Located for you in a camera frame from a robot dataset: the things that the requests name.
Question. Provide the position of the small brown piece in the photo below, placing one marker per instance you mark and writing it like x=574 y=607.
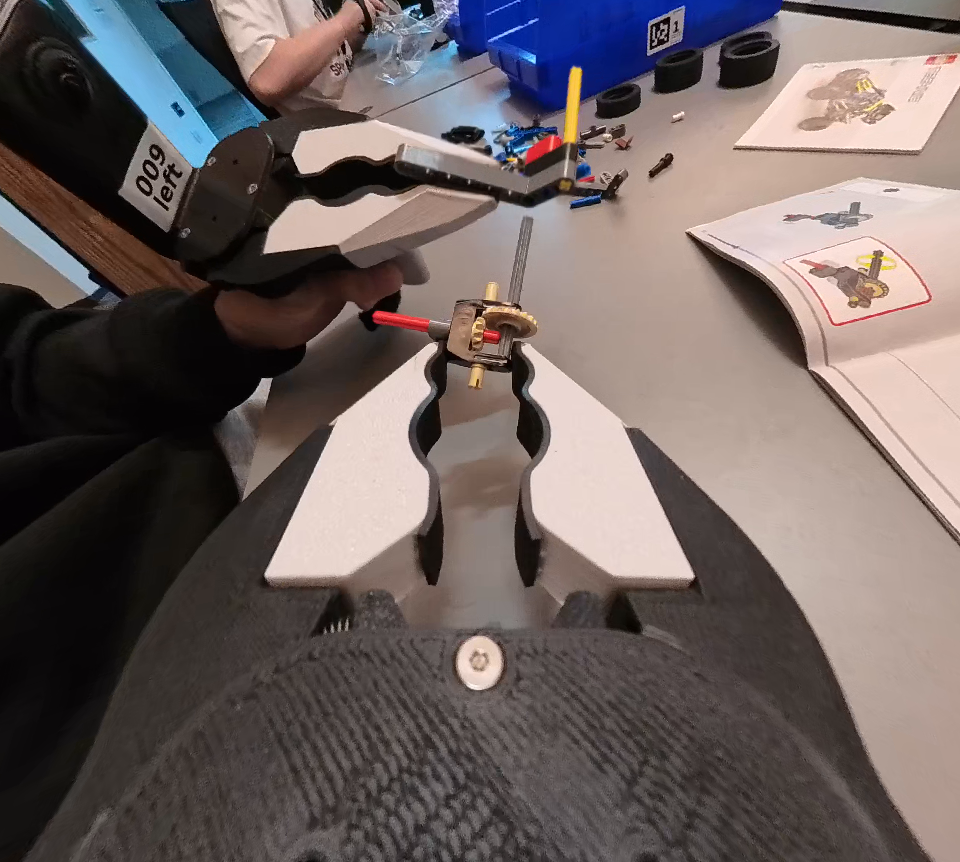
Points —
x=624 y=142

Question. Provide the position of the black gear frame assembly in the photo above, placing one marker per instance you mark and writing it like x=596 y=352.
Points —
x=480 y=333

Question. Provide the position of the wooden post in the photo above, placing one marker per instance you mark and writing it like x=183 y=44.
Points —
x=75 y=217

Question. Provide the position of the closed instruction booklet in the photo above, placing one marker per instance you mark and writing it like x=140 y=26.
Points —
x=847 y=105

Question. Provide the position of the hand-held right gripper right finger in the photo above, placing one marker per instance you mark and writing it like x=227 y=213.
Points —
x=607 y=502

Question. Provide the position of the person's left forearm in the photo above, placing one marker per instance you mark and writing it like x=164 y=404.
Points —
x=112 y=367

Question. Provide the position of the clear plastic bags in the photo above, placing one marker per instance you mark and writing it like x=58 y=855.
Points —
x=427 y=0

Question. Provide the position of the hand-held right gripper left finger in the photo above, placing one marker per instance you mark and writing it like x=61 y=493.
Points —
x=352 y=502

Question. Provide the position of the black rubber tire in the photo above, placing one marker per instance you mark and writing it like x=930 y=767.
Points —
x=619 y=101
x=750 y=67
x=748 y=40
x=679 y=71

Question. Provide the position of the pile of toy building pieces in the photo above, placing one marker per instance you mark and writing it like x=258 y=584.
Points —
x=525 y=142

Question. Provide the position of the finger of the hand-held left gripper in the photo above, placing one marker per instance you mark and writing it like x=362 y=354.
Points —
x=390 y=221
x=337 y=142

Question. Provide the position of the grey beam yellow axle assembly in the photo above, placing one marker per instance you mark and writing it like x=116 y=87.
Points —
x=465 y=172

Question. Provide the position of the open instruction booklet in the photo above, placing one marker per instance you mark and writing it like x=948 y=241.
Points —
x=862 y=292

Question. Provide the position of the person's left hand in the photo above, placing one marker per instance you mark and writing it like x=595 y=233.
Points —
x=285 y=311

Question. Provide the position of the black connector pin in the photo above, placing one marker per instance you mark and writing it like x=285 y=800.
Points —
x=661 y=166

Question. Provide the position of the grey cloth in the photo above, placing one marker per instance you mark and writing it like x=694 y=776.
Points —
x=244 y=435

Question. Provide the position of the black office chair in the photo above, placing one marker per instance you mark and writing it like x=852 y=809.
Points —
x=202 y=45

